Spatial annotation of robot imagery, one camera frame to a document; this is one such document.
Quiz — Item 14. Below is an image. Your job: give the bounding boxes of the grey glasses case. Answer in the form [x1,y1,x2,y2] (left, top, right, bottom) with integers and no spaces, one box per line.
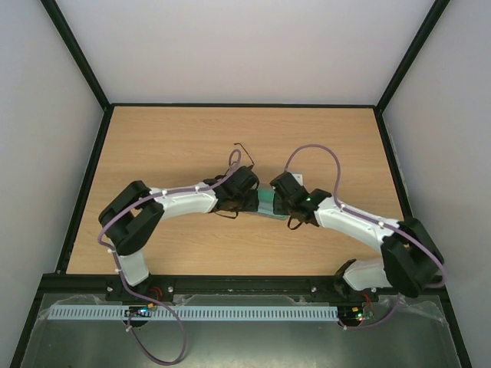
[256,185,287,221]

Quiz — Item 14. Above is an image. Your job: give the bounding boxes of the dark aviator sunglasses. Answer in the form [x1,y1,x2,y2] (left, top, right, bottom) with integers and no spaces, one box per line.
[229,142,255,169]

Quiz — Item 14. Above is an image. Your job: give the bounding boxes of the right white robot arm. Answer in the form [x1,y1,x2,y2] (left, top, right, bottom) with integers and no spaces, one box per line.
[270,172,443,301]

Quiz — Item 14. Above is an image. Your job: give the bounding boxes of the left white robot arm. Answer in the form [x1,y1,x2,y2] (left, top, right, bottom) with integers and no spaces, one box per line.
[98,166,259,287]

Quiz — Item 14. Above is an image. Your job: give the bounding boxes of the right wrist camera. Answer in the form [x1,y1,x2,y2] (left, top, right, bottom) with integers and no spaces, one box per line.
[292,172,303,186]

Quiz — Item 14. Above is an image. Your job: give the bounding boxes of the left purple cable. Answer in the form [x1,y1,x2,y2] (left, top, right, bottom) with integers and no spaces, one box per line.
[98,149,242,307]

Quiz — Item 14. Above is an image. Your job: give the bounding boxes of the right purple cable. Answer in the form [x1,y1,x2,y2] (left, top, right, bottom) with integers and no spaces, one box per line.
[284,143,448,289]

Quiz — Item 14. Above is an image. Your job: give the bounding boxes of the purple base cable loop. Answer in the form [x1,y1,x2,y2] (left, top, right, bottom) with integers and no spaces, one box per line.
[124,293,189,365]

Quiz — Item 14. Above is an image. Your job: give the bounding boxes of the light blue cable duct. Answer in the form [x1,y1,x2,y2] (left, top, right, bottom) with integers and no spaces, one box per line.
[48,305,338,322]

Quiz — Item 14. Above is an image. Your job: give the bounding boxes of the black enclosure frame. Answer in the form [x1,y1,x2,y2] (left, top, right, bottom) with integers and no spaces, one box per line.
[0,0,491,368]

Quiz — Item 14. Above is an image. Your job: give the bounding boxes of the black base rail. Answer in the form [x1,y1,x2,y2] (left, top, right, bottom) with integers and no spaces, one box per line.
[38,274,446,306]

